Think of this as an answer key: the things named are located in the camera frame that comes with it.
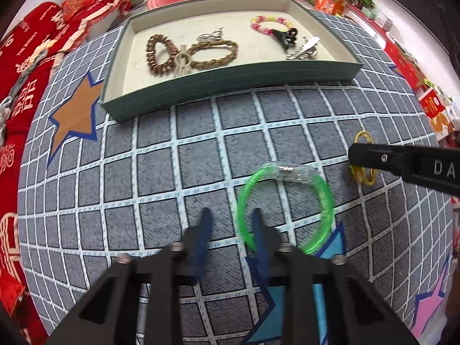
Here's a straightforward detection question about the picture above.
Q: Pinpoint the green jewelry tray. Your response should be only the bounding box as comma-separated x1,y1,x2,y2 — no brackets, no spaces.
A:
101,0,363,122

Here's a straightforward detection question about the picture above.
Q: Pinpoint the red embroidered cushion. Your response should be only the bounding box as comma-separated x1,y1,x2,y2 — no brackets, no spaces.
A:
62,0,94,22

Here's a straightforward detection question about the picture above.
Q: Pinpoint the braided tan rope bracelet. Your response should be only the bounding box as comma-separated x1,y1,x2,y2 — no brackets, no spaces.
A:
185,39,239,71

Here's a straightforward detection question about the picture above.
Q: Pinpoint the sofa with red cover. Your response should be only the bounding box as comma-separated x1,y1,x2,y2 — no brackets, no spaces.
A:
1,0,131,344

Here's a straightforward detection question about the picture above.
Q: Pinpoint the orange gift box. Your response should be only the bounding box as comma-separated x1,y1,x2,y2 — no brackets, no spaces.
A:
314,0,348,16

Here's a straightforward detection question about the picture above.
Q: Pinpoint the brown spiral hair tie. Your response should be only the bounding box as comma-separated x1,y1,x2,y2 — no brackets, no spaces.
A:
145,33,181,76

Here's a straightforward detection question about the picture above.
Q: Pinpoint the red festive gift box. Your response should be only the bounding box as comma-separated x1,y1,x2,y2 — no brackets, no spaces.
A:
384,39,426,90

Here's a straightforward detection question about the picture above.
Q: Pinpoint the silver heart pendant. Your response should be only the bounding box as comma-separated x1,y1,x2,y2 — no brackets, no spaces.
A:
196,27,223,43

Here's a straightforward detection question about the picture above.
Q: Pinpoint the grey twisted cloth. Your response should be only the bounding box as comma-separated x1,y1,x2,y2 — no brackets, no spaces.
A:
1,47,48,146

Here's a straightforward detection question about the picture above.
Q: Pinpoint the black hair claw clip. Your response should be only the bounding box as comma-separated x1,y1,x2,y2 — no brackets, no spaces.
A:
271,28,298,51

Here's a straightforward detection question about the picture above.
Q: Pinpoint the green translucent bangle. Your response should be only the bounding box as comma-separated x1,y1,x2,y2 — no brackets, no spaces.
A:
236,161,334,255

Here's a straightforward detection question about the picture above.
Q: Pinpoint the silver rhinestone hair clip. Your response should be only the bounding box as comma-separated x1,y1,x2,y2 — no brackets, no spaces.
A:
286,37,321,60

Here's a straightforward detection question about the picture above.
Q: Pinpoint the pink yellow bead bracelet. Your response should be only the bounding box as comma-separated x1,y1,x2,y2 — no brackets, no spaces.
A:
249,14,296,37

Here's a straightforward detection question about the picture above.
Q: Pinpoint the yellow cord bead bracelet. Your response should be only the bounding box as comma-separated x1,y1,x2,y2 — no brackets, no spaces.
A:
350,129,378,187

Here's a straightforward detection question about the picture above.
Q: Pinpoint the grey checked star tablecloth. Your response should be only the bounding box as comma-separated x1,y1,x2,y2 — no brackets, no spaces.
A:
18,16,454,344

